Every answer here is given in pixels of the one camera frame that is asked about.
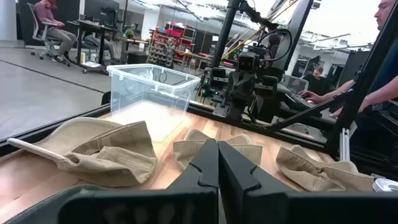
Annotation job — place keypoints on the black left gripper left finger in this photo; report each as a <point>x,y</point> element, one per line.
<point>199,177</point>

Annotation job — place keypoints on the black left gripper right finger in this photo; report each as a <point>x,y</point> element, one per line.
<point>239,186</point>

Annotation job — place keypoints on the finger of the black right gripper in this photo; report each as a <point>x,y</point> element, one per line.
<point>236,93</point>
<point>248,93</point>

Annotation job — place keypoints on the beige bucket hat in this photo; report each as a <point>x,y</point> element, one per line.
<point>183,151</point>
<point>124,155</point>
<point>304,171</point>

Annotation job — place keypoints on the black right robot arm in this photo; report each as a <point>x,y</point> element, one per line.
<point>270,109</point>

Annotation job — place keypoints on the person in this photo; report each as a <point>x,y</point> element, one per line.
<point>317,72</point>
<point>46,12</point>
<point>385,12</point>

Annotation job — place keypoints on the red parts rack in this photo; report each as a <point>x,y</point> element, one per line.
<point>174,32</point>

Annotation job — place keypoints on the clear plastic storage bin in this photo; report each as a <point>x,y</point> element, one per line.
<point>385,185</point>
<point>118,93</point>

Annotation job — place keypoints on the black desk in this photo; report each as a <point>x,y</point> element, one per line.
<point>93,26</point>

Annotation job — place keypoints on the grey office chair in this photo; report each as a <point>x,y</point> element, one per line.
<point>32,21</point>

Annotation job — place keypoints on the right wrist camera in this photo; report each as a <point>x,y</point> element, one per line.
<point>247,62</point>

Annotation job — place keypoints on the black camera boom pole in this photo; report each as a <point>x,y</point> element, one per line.
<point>225,31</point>

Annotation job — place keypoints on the black metal rig frame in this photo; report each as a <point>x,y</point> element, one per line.
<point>362,87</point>

